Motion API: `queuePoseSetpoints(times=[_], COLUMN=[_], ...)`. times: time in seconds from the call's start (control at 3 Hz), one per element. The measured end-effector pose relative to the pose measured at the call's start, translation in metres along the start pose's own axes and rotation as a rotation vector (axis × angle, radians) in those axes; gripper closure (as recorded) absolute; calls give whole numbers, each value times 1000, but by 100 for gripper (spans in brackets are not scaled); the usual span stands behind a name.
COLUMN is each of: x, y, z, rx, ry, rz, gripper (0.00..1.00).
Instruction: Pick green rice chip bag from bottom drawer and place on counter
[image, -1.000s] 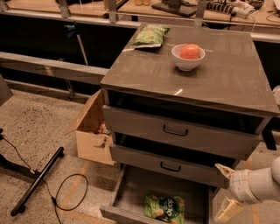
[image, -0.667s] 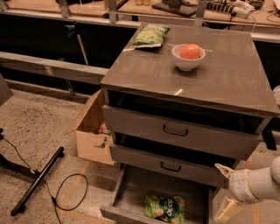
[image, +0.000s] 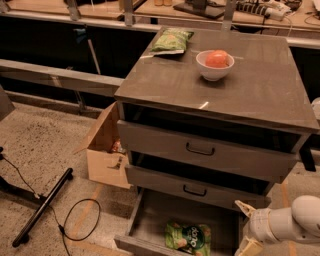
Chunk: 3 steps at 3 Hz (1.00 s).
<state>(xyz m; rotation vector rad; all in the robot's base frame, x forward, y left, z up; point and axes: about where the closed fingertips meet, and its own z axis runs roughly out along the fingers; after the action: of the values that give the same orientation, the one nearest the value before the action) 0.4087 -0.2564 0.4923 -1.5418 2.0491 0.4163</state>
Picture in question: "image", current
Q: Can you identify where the black stand leg bar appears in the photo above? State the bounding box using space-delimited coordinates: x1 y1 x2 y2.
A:
12 168 73 248

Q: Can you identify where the grey metal rail beam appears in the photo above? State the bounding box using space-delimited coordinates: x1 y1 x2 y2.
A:
0 59 123 97

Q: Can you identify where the grey drawer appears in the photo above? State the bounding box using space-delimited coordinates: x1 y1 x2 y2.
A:
125 164 271 212
114 189 244 256
116 119 298 184

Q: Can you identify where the orange round fruit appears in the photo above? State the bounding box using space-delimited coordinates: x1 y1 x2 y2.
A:
205 50 228 68

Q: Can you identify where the grey drawer cabinet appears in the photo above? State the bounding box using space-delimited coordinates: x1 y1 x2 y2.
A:
115 30 319 197

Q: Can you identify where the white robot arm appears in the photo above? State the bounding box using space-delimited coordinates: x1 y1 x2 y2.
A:
234 195 320 256

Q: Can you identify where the bottom grey drawer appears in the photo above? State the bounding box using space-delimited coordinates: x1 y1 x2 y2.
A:
114 189 244 256

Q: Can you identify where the green rice chip bag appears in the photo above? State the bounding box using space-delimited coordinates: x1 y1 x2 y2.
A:
165 221 211 256

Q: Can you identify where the white power strip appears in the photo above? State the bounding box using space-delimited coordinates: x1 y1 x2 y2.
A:
236 0 291 21

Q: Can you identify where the cardboard box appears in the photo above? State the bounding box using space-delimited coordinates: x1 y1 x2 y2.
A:
73 103 131 189

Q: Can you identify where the white bowl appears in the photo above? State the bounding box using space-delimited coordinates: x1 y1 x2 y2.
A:
196 50 235 81

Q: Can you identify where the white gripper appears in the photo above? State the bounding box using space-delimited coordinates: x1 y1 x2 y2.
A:
234 200 281 256

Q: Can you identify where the green chip bag on counter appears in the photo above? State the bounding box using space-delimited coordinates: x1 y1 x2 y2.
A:
150 28 193 55

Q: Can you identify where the top grey drawer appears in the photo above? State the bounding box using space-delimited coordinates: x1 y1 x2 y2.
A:
116 119 298 184

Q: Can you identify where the snack packet in box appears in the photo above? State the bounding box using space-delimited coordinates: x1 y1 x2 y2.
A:
111 140 126 154

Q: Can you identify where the middle grey drawer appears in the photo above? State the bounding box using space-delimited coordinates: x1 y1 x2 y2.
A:
125 164 271 212

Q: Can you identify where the black cable on floor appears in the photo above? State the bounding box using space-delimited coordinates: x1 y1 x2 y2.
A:
0 154 102 256

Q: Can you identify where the black monitor base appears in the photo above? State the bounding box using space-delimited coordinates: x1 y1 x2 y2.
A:
173 0 225 19

